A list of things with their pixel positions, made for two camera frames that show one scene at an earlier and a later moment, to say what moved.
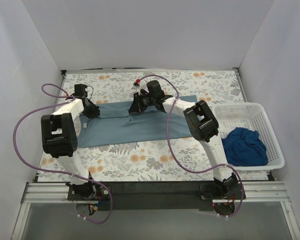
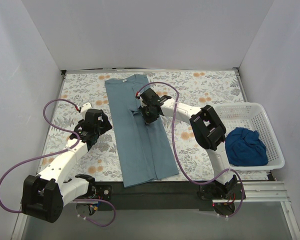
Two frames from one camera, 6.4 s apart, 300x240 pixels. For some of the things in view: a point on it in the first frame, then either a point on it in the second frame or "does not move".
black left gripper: [92, 110] → [100, 127]
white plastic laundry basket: [247, 137] does not move
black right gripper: [135, 104] → [147, 113]
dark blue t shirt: [244, 147] does not move
